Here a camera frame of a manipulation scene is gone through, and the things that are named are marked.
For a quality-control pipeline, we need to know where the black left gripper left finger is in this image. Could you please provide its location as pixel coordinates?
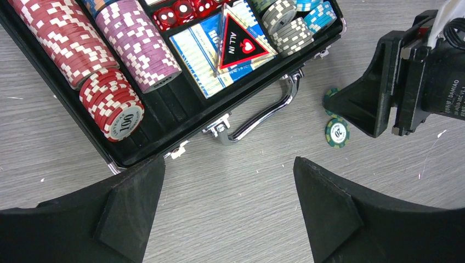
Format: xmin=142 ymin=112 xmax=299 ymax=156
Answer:
xmin=1 ymin=157 xmax=166 ymax=262

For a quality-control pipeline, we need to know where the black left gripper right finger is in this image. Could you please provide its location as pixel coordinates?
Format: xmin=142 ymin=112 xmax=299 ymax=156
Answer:
xmin=293 ymin=157 xmax=464 ymax=262

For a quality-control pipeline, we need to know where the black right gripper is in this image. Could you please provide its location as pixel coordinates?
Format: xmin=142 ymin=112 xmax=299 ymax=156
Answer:
xmin=325 ymin=10 xmax=464 ymax=138

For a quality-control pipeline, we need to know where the green 20 chip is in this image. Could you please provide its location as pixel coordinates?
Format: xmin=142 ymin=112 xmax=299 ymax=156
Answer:
xmin=325 ymin=118 xmax=350 ymax=148
xmin=323 ymin=88 xmax=344 ymax=119

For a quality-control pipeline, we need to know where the black poker set case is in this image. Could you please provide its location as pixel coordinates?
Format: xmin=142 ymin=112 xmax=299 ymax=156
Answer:
xmin=1 ymin=1 xmax=347 ymax=172

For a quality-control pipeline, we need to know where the purple white chip roll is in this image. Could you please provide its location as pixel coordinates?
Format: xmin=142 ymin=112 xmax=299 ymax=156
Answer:
xmin=95 ymin=1 xmax=182 ymax=93

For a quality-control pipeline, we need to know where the red white chip roll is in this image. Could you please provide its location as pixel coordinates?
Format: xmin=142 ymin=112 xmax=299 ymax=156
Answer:
xmin=9 ymin=1 xmax=120 ymax=89

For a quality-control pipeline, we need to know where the red 100 chip stack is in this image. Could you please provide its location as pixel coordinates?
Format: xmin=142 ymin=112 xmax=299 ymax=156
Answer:
xmin=79 ymin=68 xmax=145 ymax=142

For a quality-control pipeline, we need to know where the grey chip row in case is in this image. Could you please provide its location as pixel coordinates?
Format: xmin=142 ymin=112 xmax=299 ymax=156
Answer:
xmin=262 ymin=1 xmax=314 ymax=57

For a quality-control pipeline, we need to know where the card deck in case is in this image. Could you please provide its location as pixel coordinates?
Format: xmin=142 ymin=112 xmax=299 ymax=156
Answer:
xmin=169 ymin=1 xmax=277 ymax=99

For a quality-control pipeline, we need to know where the row of red dice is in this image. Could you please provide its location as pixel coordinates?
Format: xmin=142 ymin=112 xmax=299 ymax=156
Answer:
xmin=152 ymin=0 xmax=227 ymax=31

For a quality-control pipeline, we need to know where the blue-orange chip row in case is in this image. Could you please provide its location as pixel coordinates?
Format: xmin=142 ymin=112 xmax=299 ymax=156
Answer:
xmin=81 ymin=0 xmax=117 ymax=18

